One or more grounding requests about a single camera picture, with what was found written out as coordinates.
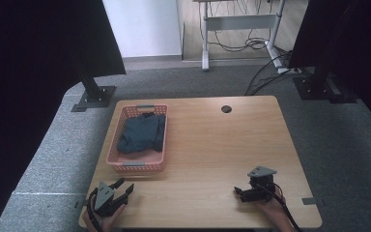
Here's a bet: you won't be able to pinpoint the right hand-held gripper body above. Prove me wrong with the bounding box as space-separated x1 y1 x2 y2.
246 165 278 204

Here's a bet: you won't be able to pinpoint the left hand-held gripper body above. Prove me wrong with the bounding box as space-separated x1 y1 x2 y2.
91 181 130 218

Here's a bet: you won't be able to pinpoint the pink plastic basket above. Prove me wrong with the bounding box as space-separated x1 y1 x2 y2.
105 103 169 173

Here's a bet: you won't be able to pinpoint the dark blue cloth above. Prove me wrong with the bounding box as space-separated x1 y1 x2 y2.
116 112 167 155

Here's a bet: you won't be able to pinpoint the person's left hand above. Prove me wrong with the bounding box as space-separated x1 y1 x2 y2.
82 203 128 232

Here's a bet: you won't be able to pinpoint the person's right hand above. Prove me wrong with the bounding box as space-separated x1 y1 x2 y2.
255 188 292 225

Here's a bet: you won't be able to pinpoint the black metal stand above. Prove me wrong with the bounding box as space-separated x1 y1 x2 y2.
70 47 117 113
292 44 359 105

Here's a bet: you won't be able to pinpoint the black curtain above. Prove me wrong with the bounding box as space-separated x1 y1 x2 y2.
0 0 128 232
287 0 371 136

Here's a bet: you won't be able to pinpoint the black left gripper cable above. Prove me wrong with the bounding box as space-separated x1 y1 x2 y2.
86 188 104 232

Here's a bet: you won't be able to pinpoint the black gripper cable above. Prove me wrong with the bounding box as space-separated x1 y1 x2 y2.
86 188 104 232
258 183 304 232

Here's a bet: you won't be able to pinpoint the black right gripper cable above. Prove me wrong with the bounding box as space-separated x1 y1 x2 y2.
258 183 304 232

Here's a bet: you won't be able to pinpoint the black floor cables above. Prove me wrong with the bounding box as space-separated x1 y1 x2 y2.
243 46 300 97

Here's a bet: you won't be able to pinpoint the hanging cable bundle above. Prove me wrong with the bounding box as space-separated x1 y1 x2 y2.
198 0 273 53

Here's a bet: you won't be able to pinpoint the white desk frame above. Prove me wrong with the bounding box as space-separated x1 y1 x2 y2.
192 0 293 74

